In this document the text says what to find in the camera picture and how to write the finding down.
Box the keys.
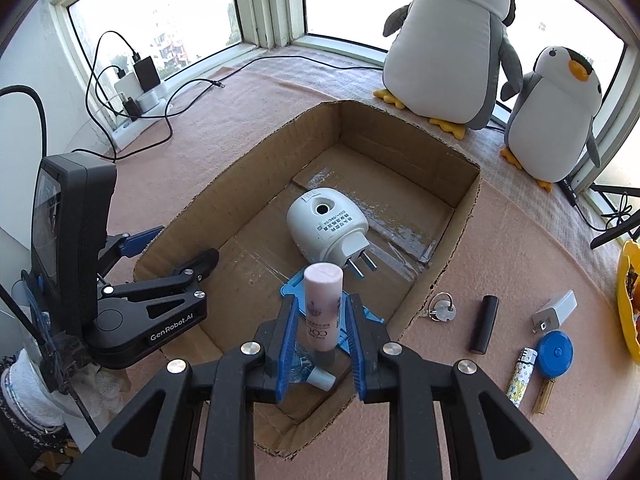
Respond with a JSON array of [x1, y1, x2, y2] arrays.
[[419, 292, 458, 323]]

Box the white power strip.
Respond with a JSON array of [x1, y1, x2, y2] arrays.
[[111, 85, 170, 150]]

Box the black ring light cable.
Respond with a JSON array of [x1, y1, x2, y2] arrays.
[[575, 191, 633, 233]]

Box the large penguin plush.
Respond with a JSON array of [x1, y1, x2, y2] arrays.
[[374, 0, 523, 140]]

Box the thin black cable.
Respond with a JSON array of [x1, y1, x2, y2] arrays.
[[222, 52, 388, 86]]

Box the small penguin plush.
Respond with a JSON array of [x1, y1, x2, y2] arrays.
[[500, 46, 603, 193]]

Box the patterned lighter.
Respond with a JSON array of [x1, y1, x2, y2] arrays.
[[506, 347, 538, 406]]

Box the blue phone stand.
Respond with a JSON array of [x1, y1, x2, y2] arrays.
[[279, 279, 387, 361]]

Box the person's left hand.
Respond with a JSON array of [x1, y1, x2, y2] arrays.
[[0, 347, 68, 436]]

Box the small white cosmetic bottle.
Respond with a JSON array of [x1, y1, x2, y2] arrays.
[[299, 262, 345, 367]]

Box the blue round tape measure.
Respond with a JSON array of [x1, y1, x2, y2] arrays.
[[534, 331, 575, 378]]

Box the black inline cable remote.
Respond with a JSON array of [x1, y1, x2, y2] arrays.
[[559, 177, 581, 207]]

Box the white charger plug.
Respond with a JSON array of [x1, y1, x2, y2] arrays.
[[530, 290, 578, 333]]

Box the white power adapter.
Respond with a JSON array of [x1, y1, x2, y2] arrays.
[[115, 72, 138, 106]]

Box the clear blue bottle white cap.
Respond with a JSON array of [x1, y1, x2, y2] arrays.
[[289, 345, 336, 392]]

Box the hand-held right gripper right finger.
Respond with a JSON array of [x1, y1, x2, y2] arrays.
[[346, 292, 576, 480]]

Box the black cable with loose tip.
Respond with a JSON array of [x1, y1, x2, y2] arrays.
[[112, 76, 227, 161]]

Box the thick black gripper cable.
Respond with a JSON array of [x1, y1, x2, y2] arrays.
[[0, 86, 101, 441]]

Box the white plug-in device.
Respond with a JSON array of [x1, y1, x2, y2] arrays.
[[286, 187, 380, 278]]

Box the yellow bowl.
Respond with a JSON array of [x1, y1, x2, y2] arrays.
[[616, 240, 640, 366]]

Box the white window frame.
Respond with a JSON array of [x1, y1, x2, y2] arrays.
[[47, 0, 640, 241]]

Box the black tube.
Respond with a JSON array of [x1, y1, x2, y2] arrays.
[[469, 295, 500, 355]]

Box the black power adapter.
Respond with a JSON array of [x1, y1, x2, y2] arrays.
[[132, 57, 162, 92]]

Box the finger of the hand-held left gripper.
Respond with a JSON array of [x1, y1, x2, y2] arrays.
[[102, 226, 166, 273], [97, 248, 220, 301]]

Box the cardboard box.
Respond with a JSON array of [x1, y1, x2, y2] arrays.
[[134, 100, 483, 461]]

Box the wooden clip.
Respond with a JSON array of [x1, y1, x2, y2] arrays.
[[532, 377, 557, 415]]

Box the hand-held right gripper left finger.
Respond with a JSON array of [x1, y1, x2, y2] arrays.
[[65, 294, 301, 480]]

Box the person's left forearm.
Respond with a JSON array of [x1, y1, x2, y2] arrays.
[[0, 410, 81, 480]]

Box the pale checked cloth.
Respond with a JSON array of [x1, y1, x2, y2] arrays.
[[260, 47, 616, 241]]

